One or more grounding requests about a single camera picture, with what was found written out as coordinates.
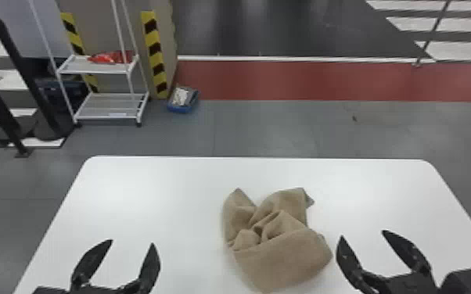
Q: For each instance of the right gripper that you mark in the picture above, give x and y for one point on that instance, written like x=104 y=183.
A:
x=406 y=286

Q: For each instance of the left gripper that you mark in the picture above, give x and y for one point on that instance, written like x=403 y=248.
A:
x=96 y=291

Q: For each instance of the beige towel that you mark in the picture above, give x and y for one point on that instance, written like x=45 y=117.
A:
x=278 y=246

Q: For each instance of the blue basket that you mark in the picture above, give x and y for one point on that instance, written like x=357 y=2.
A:
x=182 y=100

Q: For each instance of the red snack packet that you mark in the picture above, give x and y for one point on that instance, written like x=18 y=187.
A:
x=105 y=58

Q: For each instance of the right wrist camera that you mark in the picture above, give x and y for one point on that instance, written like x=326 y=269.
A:
x=469 y=282

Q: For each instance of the black post on round foot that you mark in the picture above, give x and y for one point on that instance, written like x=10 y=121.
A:
x=26 y=78

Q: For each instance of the yellow black striped post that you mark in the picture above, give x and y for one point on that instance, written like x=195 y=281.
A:
x=75 y=39
x=154 y=53

